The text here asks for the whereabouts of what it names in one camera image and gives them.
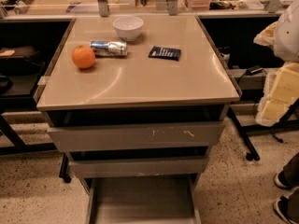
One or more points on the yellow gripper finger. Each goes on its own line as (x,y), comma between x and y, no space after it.
(280,91)

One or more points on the dark blue rxbar wrapper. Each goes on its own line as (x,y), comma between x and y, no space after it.
(165,53)

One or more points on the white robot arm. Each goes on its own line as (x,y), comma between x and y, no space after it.
(282,36)

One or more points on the top grey drawer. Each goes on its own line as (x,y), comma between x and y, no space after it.
(136,136)

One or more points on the grey drawer cabinet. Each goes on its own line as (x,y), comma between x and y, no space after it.
(138,89)

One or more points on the open bottom grey drawer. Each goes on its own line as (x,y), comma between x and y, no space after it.
(143,200)

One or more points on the middle grey drawer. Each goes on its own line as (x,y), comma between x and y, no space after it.
(138,167)

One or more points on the black power adapter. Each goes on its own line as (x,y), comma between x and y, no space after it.
(254,70)

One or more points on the left person shoe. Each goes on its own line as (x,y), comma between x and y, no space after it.
(282,180)

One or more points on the person shoe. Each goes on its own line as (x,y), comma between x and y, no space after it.
(287,210)
(282,180)

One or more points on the right person shoe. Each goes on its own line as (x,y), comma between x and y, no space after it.
(287,210)

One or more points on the white bowl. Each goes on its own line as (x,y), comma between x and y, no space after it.
(128,28)

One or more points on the blue silver drink can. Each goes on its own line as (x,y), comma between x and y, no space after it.
(109,48)

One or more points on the orange fruit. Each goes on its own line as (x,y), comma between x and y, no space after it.
(83,57)

